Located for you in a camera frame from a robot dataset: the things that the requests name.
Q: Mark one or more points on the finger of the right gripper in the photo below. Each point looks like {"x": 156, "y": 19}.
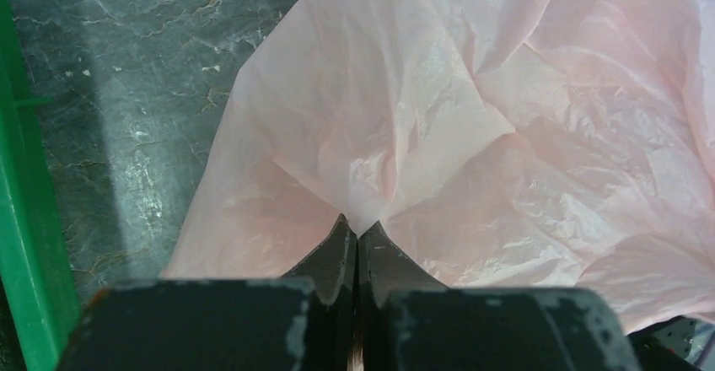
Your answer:
{"x": 673, "y": 345}

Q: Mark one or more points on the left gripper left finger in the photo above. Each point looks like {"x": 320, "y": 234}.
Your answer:
{"x": 301, "y": 320}

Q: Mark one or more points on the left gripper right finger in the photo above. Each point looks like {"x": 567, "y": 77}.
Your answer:
{"x": 411, "y": 321}

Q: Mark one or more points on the pink plastic bag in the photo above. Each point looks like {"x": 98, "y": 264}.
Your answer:
{"x": 499, "y": 142}

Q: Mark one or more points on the green plastic tray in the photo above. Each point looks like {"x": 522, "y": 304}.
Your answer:
{"x": 37, "y": 280}

